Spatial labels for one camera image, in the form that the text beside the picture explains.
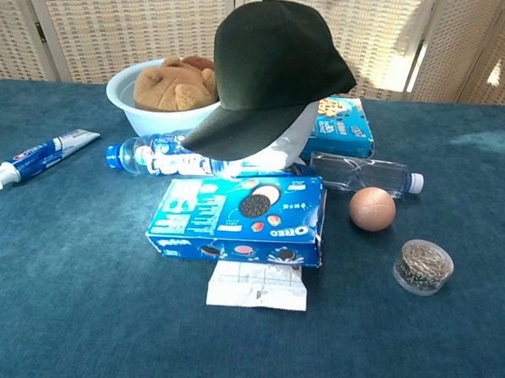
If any black baseball cap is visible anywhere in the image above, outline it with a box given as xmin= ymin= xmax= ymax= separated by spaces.
xmin=179 ymin=0 xmax=361 ymax=169

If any blue Oreo cookie box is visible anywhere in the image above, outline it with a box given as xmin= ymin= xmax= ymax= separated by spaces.
xmin=144 ymin=167 xmax=328 ymax=270

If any blue packet under mannequin head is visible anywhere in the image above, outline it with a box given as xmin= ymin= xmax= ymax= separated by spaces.
xmin=235 ymin=161 xmax=318 ymax=184

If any white foam mannequin head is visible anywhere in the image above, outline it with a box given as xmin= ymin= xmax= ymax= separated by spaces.
xmin=240 ymin=97 xmax=321 ymax=176

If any blue label water bottle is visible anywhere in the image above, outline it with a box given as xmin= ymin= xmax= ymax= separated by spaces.
xmin=103 ymin=128 xmax=256 ymax=183

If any white foil wrapper packet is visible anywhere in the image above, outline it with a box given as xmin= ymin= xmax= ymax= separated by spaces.
xmin=205 ymin=259 xmax=310 ymax=312

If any blue chocolate chip cookie box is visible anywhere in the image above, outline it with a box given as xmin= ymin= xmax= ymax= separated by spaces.
xmin=298 ymin=93 xmax=377 ymax=165

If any clear bottle with white cap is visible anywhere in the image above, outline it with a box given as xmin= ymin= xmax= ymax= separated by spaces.
xmin=306 ymin=151 xmax=427 ymax=201

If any light blue plastic bowl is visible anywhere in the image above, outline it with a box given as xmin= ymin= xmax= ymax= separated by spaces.
xmin=103 ymin=54 xmax=224 ymax=142

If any copper coloured ball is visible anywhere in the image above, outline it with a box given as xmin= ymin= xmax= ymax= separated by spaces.
xmin=347 ymin=185 xmax=398 ymax=234

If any brown plush toy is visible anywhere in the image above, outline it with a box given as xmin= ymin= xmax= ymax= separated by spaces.
xmin=132 ymin=52 xmax=222 ymax=114

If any clear tub of paper clips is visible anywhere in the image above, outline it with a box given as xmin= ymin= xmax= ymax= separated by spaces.
xmin=391 ymin=237 xmax=457 ymax=299

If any blue velvet tablecloth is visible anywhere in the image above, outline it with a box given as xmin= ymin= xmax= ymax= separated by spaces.
xmin=0 ymin=78 xmax=505 ymax=378

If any woven folding screen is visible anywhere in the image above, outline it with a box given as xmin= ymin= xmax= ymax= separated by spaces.
xmin=0 ymin=0 xmax=505 ymax=108

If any blue white toothpaste tube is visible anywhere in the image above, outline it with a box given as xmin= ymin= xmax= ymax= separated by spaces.
xmin=0 ymin=124 xmax=102 ymax=196

